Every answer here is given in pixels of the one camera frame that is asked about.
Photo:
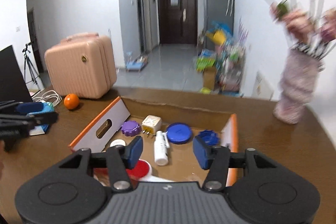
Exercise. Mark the dark blue gear-shaped lid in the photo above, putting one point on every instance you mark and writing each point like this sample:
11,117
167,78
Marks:
208,137

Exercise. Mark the purple gear-shaped lid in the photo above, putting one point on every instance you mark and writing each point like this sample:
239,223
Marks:
131,128

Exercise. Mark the beige charger cube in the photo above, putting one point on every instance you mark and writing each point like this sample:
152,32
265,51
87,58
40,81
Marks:
151,124

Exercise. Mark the pile of colourful packages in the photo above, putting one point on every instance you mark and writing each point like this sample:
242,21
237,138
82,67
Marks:
225,69

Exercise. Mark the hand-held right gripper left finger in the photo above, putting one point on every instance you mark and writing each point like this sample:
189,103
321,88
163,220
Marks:
135,151

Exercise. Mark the white lint brush red pad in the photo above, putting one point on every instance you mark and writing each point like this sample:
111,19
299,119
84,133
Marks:
143,170

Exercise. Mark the black camera tripod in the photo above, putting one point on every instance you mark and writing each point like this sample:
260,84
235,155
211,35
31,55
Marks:
30,66

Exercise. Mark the purple feather decoration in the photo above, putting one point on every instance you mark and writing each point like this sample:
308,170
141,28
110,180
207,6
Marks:
242,29

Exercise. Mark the red cardboard box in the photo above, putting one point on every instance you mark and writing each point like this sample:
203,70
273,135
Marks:
181,161

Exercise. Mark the pink ceramic vase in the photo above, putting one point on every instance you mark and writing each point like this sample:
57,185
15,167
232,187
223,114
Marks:
296,87

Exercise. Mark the small blue stool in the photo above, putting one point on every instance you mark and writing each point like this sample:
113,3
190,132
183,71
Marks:
135,65

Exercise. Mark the yellow and blue toy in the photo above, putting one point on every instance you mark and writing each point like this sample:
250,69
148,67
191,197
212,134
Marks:
219,36

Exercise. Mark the grey side door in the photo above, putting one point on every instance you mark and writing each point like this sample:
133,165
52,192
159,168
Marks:
143,14

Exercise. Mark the orange fruit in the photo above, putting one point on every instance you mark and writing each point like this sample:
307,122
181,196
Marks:
71,101

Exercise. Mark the black paper bag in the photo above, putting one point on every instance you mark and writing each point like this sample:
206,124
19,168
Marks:
11,77

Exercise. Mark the dried pink roses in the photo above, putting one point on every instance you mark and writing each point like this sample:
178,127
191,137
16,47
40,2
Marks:
299,22

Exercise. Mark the dark brown entrance door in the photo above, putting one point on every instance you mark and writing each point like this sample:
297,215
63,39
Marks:
177,11

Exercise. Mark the hanging umbrellas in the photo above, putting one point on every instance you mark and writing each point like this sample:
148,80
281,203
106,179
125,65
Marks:
230,5

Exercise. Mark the small white round lid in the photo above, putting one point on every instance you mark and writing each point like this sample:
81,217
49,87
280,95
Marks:
117,143

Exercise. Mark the blue round lid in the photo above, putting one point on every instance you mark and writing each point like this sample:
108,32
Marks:
178,133

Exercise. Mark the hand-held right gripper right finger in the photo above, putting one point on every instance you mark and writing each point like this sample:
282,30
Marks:
200,154

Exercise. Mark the pink ribbed suitcase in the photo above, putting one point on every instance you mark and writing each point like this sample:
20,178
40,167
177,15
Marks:
78,69

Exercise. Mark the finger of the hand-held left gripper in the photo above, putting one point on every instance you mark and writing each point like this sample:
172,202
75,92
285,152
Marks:
29,107
39,119

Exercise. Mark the blue tissue pack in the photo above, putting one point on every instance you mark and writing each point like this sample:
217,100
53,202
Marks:
48,108

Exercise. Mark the white spray bottle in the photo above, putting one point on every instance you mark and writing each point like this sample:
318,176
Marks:
160,150

